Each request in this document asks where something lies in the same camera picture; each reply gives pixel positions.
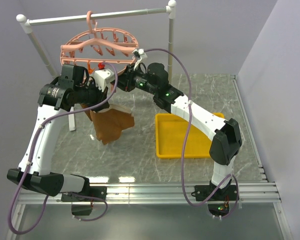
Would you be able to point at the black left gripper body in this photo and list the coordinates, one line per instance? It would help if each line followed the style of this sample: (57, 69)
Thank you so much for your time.
(91, 95)

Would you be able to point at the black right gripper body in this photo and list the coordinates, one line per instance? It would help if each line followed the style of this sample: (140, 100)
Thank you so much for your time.
(135, 79)

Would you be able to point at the brown underwear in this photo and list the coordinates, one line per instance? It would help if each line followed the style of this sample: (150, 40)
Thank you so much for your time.
(110, 122)

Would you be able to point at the pink round clip hanger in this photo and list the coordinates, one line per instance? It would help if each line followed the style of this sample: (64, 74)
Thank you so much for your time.
(99, 44)

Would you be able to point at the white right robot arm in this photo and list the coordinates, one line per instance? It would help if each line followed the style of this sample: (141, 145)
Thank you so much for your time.
(225, 135)

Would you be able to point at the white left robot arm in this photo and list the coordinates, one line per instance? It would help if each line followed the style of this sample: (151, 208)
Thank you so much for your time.
(73, 86)

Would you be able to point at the orange clothes peg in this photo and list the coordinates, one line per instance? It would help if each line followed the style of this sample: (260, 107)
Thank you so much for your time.
(90, 69)

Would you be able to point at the yellow plastic tray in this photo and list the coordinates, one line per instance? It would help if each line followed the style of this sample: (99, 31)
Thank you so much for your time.
(170, 131)

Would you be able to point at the white metal drying rack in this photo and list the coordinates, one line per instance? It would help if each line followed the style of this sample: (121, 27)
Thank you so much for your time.
(27, 25)

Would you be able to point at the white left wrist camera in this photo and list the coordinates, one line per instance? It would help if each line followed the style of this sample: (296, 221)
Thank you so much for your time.
(103, 76)

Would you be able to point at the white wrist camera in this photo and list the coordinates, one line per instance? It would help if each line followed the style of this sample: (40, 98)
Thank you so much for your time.
(140, 55)
(103, 76)

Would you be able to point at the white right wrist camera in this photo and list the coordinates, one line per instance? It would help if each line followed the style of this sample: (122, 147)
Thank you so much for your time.
(140, 55)

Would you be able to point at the aluminium rail frame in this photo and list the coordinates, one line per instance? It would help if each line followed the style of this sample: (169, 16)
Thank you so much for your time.
(170, 193)

